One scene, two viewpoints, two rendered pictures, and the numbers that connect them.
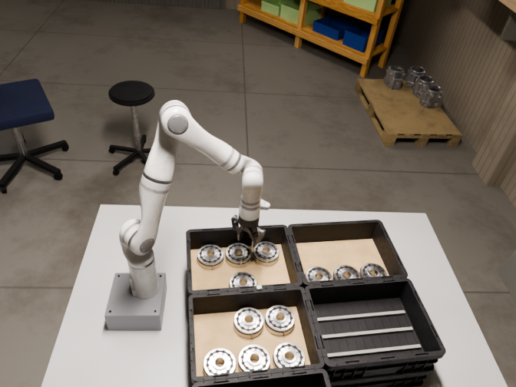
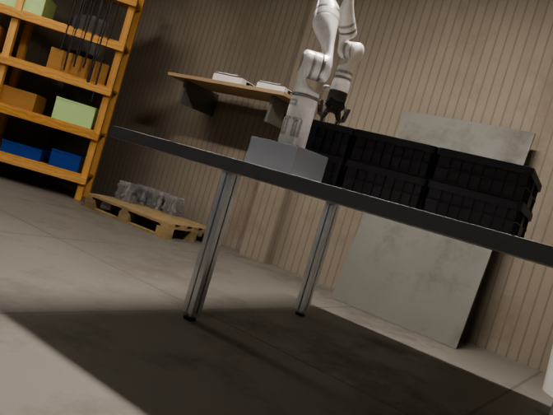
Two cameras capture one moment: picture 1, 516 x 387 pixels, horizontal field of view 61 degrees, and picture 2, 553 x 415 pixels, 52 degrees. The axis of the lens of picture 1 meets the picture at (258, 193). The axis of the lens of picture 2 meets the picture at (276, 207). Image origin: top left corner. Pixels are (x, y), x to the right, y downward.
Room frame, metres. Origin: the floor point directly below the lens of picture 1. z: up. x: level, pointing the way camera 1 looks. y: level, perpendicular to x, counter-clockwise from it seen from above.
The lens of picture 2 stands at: (-0.33, 1.82, 0.65)
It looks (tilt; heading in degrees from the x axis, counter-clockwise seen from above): 2 degrees down; 311
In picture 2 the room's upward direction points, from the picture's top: 17 degrees clockwise
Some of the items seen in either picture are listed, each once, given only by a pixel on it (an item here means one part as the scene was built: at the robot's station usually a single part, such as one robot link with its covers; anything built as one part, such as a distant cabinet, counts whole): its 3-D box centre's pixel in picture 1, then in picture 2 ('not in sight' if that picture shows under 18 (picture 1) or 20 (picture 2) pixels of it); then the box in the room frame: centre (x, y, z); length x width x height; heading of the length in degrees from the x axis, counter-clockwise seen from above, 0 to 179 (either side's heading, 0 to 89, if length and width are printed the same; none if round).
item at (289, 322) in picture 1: (279, 318); not in sight; (0.85, -0.12, 0.86); 0.10 x 0.10 x 0.01
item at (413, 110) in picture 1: (406, 102); (154, 209); (3.84, -1.33, 0.15); 1.07 x 0.74 x 0.30; 7
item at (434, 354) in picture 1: (371, 319); not in sight; (0.84, -0.42, 0.92); 0.40 x 0.30 x 0.02; 103
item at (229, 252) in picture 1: (238, 253); not in sight; (1.12, 0.05, 0.86); 0.10 x 0.10 x 0.01
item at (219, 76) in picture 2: not in sight; (236, 83); (3.51, -1.55, 1.44); 0.35 x 0.33 x 0.09; 7
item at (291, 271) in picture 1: (240, 266); (332, 147); (1.05, 0.03, 0.87); 0.40 x 0.30 x 0.11; 103
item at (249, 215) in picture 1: (253, 204); (338, 85); (1.13, 0.01, 1.12); 0.11 x 0.09 x 0.06; 151
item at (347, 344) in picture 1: (367, 328); not in sight; (0.84, -0.42, 0.87); 0.40 x 0.30 x 0.11; 103
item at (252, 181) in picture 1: (251, 187); (350, 61); (1.10, 0.02, 1.22); 0.09 x 0.07 x 0.15; 7
